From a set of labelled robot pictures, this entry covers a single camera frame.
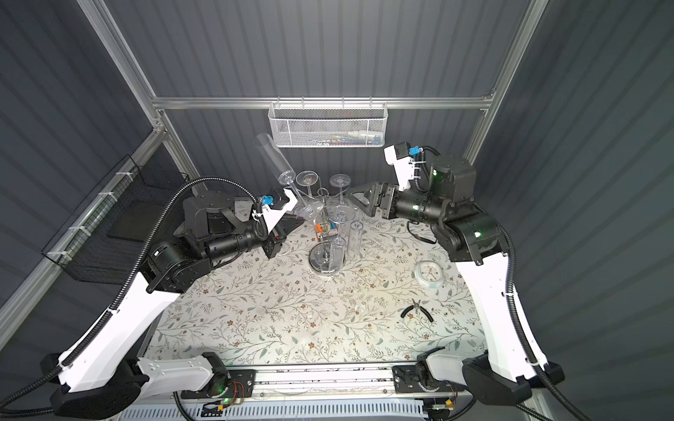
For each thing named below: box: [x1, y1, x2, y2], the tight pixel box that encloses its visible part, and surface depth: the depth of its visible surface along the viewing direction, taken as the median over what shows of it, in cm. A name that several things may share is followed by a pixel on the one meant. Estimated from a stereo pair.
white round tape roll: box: [414, 259, 445, 289], surface depth 94 cm
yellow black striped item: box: [118, 231, 156, 296], surface depth 39 cm
